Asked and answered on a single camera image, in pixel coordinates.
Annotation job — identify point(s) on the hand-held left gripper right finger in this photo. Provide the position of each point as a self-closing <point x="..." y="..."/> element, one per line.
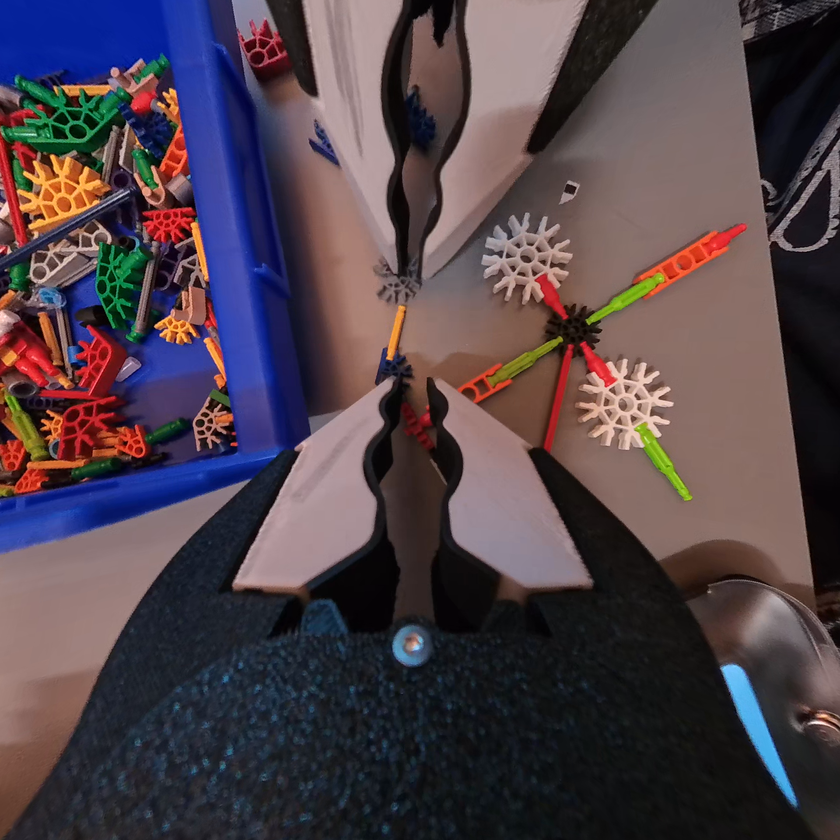
<point x="518" y="518"/>

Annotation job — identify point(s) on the shiny metal fitting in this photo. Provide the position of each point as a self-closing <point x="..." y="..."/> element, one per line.
<point x="774" y="630"/>

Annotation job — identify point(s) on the red toy connector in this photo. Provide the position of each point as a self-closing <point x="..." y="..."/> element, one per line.
<point x="264" y="51"/>

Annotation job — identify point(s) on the blue plastic bin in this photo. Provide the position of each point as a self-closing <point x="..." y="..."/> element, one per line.
<point x="223" y="197"/>

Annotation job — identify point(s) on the red connector with black rod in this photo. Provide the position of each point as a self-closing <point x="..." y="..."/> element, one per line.
<point x="417" y="424"/>

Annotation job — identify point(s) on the pile of colourful toy pieces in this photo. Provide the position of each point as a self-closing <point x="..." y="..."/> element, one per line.
<point x="85" y="262"/>

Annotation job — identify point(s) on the toy rod and connector assembly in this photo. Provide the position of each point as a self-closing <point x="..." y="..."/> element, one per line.
<point x="572" y="325"/>

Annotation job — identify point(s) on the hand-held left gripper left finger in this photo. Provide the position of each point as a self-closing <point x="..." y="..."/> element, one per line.
<point x="308" y="518"/>

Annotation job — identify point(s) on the blue toy connector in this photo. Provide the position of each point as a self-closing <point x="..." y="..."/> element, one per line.
<point x="325" y="143"/>
<point x="420" y="121"/>
<point x="394" y="369"/>

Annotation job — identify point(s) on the dark grey toy connector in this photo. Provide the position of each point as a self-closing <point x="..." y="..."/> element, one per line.
<point x="397" y="287"/>

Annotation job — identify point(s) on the yellow toy rod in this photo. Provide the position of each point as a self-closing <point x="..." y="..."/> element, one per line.
<point x="396" y="333"/>

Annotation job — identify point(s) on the small white paper scrap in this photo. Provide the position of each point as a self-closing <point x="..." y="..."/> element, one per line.
<point x="568" y="191"/>

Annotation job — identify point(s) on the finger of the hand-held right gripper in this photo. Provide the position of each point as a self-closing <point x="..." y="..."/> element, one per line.
<point x="505" y="98"/>
<point x="348" y="85"/>

